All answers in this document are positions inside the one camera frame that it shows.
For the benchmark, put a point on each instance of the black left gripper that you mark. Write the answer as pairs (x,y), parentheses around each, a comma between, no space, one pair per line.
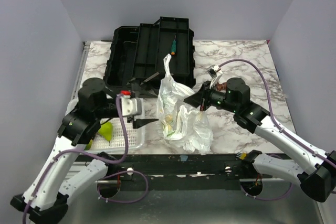
(138,89)

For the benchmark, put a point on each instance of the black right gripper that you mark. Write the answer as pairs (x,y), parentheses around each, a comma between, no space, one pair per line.
(200,99)

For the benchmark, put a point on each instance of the white plastic bag lemon print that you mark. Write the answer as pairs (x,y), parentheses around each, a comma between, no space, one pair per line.
(181,125)

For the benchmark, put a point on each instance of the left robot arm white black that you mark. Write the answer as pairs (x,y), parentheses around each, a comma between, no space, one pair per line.
(70,169)

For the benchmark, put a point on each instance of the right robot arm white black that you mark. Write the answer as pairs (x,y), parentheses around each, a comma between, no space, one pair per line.
(309,167)

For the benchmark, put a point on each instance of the green fake pear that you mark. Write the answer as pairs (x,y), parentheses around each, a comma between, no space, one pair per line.
(106,131)

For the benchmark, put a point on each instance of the yellow green fake mango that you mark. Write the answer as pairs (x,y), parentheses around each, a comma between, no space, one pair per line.
(89,145)

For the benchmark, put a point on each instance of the brown pipe fitting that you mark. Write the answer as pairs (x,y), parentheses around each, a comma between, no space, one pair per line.
(220,86)

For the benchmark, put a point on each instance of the white perforated plastic basket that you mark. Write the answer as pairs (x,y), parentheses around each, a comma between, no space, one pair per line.
(136,137)

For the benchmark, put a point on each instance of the black plastic toolbox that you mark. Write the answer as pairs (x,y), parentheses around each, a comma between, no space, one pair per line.
(137,53)

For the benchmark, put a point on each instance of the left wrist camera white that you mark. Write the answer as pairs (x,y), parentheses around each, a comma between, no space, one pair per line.
(130,104)

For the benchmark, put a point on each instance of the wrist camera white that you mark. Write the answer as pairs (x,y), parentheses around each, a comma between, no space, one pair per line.
(130,104)
(215,73)

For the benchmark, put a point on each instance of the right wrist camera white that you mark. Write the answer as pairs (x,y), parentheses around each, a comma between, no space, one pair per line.
(215,73)

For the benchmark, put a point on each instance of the green handled screwdriver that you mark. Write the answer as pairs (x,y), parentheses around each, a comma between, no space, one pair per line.
(174,46)

